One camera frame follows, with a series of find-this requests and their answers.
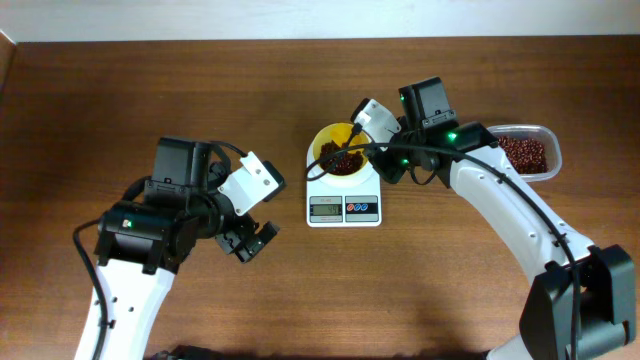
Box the white digital kitchen scale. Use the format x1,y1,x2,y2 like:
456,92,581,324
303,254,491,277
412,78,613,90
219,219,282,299
306,158,382,228

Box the yellow plastic measuring scoop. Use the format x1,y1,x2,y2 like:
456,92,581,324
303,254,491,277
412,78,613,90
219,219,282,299
329,123,369,148

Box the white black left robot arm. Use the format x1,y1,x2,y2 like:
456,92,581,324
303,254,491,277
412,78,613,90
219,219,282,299
73,137,286,359

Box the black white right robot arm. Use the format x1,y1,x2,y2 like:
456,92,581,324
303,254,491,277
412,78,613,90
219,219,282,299
353,77,636,359

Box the yellow plastic bowl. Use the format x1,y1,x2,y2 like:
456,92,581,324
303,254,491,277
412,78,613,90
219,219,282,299
309,124,368,177

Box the red adzuki beans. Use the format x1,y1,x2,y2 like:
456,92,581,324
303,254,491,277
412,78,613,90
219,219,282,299
498,136,548,174

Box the clear plastic food container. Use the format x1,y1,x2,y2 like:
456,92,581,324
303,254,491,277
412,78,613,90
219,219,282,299
488,124,562,182

